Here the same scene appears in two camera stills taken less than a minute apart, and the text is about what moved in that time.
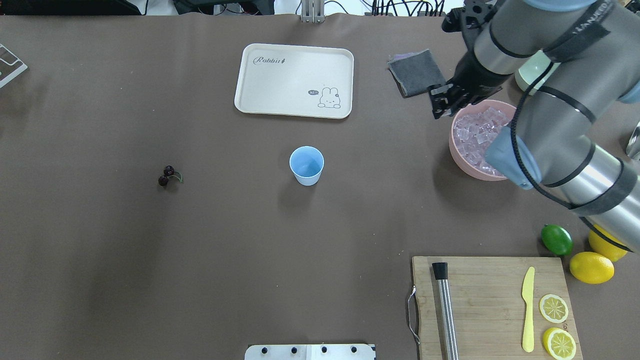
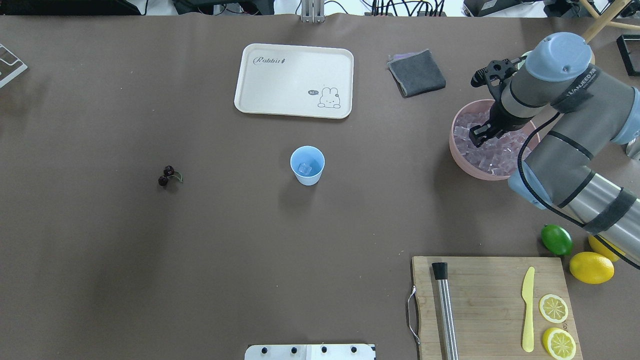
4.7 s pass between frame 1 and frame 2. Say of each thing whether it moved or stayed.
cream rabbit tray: stayed
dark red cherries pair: stayed
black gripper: moved
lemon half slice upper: stayed
